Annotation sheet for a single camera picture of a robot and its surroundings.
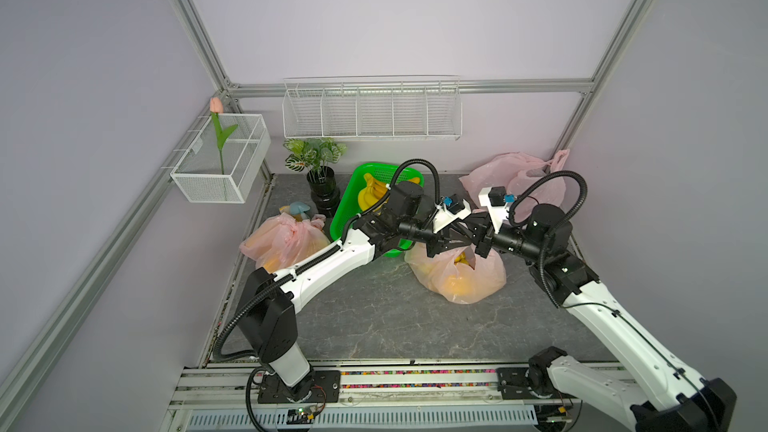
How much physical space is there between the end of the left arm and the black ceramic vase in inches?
18.5

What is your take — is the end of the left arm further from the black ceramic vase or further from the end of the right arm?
the black ceramic vase

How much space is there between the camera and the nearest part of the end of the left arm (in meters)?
0.63

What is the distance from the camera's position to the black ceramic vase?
99cm
